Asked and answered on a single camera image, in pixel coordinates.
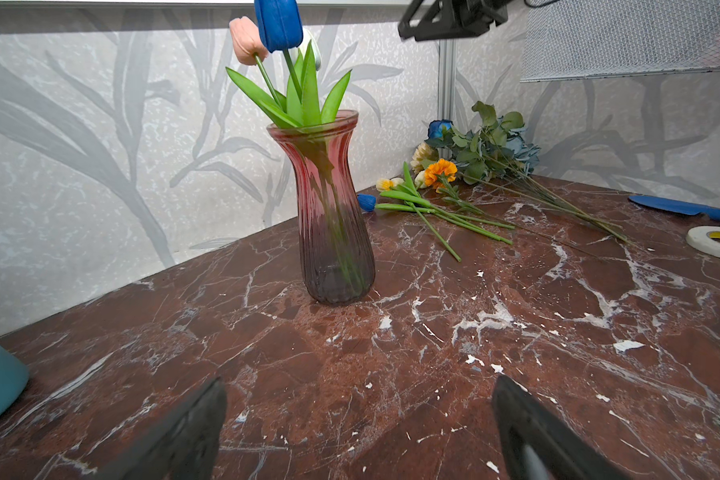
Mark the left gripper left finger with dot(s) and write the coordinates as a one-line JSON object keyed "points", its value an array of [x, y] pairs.
{"points": [[182, 445]]}

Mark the blue tulip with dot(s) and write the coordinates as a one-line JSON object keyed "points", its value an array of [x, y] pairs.
{"points": [[423, 209], [280, 29]]}

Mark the white tulip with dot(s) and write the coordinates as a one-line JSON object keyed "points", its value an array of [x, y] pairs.
{"points": [[314, 112]]}

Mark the pink glass vase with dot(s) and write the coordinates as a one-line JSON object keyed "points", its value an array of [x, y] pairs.
{"points": [[336, 254]]}

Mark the pink tulip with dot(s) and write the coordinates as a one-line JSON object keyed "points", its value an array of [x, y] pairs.
{"points": [[250, 51]]}

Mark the blue green flower bouquet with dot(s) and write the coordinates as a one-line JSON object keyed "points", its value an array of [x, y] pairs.
{"points": [[496, 154]]}

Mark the pale cream tulip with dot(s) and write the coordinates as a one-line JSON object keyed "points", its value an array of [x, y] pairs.
{"points": [[423, 156]]}

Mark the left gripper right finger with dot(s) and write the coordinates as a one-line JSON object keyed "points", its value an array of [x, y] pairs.
{"points": [[536, 444]]}

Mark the white tape roll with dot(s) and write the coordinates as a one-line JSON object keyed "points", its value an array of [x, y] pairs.
{"points": [[705, 239]]}

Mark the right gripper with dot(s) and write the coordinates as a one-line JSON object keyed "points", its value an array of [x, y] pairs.
{"points": [[452, 19]]}

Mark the yellow tulip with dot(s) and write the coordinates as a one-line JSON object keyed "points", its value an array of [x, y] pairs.
{"points": [[404, 184]]}

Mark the white wire basket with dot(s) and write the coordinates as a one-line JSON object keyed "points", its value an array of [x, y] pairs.
{"points": [[567, 40]]}

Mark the orange marigold flower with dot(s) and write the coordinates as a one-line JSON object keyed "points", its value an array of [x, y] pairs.
{"points": [[439, 177]]}

